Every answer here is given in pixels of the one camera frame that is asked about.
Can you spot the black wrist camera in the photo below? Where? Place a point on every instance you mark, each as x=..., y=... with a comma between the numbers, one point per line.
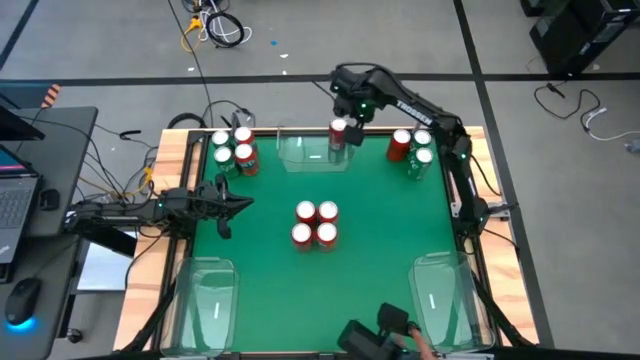
x=355, y=136
x=225, y=229

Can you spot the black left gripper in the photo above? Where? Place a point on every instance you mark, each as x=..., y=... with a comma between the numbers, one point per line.
x=210, y=201

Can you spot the black aluminium table frame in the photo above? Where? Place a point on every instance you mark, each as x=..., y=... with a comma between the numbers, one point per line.
x=195, y=150

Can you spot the grey metal plate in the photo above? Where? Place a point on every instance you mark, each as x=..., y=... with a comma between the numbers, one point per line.
x=105, y=267

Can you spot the black monitor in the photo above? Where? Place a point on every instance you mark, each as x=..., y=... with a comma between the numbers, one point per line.
x=17, y=127

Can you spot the black equipment case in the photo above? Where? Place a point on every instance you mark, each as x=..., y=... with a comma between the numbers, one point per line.
x=585, y=35
x=531, y=6

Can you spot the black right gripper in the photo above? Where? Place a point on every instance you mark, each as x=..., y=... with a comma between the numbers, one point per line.
x=347, y=95

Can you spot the red Coca-Cola can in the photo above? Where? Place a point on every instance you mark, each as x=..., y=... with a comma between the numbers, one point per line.
x=301, y=234
x=398, y=147
x=305, y=211
x=338, y=137

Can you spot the grey arm base bracket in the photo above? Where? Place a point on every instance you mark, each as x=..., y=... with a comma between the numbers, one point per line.
x=502, y=211

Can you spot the dark grey desk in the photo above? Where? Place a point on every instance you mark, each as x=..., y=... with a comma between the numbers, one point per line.
x=65, y=150

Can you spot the grey power adapter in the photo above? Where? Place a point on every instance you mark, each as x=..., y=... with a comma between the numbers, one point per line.
x=632, y=146

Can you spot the black computer mouse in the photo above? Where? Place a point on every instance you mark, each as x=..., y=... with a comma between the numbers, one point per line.
x=24, y=297

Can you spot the black desk base bar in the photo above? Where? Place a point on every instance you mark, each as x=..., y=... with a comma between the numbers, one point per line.
x=112, y=245

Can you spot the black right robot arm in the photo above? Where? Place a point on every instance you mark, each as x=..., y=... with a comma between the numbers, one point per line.
x=415, y=112

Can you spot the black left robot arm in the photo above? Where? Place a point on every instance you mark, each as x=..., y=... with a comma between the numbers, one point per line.
x=115, y=214

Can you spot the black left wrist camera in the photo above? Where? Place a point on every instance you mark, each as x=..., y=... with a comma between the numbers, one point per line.
x=225, y=229

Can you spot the black desk caster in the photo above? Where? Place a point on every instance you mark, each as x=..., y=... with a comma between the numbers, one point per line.
x=75, y=336

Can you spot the black laptop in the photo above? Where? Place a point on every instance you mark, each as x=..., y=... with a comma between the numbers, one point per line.
x=17, y=210

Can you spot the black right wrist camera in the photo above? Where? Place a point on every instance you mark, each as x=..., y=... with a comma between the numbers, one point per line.
x=355, y=136

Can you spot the person's hand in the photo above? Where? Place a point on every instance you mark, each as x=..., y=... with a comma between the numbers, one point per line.
x=417, y=346

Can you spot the clear plastic bin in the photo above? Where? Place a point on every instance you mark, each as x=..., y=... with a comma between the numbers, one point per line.
x=310, y=152
x=210, y=310
x=440, y=300

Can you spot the small black desk device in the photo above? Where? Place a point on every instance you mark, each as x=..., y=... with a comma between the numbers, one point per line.
x=49, y=199

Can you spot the green table mat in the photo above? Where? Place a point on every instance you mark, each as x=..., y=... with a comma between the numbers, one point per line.
x=360, y=280

